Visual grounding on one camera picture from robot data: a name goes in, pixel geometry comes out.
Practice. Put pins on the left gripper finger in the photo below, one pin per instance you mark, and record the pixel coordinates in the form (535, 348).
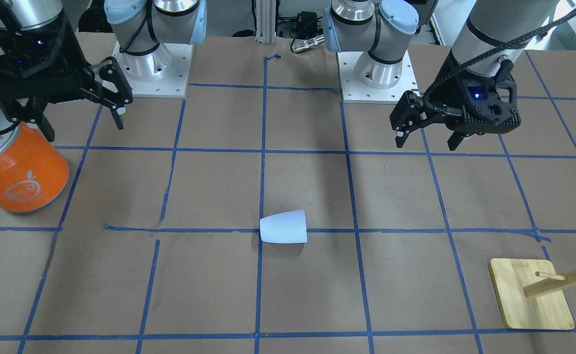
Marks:
(409, 115)
(455, 140)

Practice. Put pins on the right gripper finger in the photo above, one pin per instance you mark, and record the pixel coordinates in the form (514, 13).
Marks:
(36, 116)
(107, 85)

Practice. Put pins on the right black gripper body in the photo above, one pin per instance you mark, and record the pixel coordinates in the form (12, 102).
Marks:
(73, 58)

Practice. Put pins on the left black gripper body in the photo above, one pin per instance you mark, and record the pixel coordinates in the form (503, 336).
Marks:
(449, 94)

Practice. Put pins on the light blue cup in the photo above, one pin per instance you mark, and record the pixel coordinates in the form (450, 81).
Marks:
(285, 228)

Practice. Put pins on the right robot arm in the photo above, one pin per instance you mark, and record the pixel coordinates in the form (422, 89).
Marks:
(140, 27)

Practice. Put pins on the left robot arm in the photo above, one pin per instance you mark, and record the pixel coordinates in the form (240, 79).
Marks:
(495, 31)

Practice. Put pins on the orange can with silver lid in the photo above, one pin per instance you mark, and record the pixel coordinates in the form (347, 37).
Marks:
(32, 172)

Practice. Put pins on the wooden mug tree stand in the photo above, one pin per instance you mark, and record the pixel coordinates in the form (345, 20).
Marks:
(530, 294)

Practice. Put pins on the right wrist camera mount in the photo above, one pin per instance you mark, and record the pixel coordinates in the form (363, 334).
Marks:
(25, 54)

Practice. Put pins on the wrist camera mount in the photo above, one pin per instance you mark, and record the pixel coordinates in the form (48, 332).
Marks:
(489, 103)
(25, 54)

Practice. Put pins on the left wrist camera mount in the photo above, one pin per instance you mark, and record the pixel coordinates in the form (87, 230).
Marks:
(489, 103)

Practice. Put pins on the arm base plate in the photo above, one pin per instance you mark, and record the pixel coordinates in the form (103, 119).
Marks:
(161, 74)
(363, 80)

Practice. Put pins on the aluminium frame post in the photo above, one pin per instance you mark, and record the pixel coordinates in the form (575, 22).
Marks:
(265, 21)

